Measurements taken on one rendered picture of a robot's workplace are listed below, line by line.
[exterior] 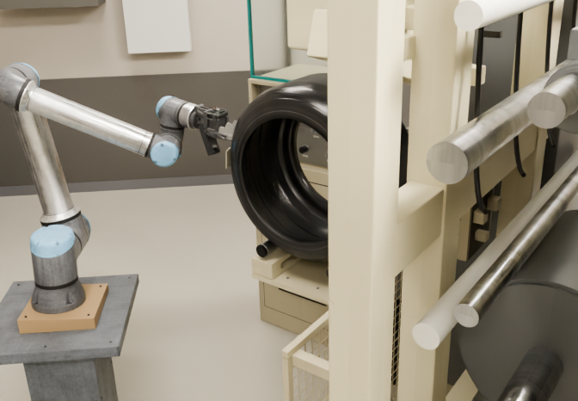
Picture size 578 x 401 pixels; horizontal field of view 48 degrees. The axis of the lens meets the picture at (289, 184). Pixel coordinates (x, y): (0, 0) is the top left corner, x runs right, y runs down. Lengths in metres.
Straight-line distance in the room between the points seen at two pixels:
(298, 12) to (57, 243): 1.29
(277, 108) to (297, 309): 1.52
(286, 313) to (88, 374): 1.13
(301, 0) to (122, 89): 3.61
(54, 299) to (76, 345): 0.20
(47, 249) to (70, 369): 0.46
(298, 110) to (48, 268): 1.08
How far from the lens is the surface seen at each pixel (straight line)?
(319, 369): 1.52
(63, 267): 2.43
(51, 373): 2.60
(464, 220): 2.08
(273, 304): 3.32
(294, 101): 1.89
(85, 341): 2.39
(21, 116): 2.48
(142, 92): 5.01
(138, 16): 4.80
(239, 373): 3.11
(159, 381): 3.12
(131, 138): 2.27
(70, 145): 5.23
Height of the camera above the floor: 1.91
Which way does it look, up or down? 22 degrees down
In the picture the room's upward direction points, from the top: 2 degrees counter-clockwise
